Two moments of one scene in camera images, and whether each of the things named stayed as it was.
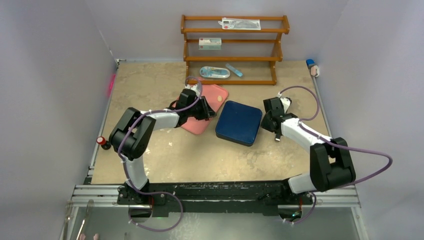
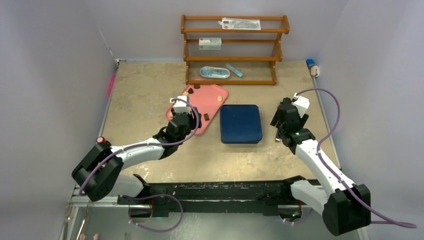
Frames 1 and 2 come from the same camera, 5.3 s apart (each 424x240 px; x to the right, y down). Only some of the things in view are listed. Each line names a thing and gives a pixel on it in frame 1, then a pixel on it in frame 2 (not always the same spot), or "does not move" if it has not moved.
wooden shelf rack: (241, 50) does not move
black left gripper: (206, 112) → (192, 118)
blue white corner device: (314, 68) does not move
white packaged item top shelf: (228, 23) does not move
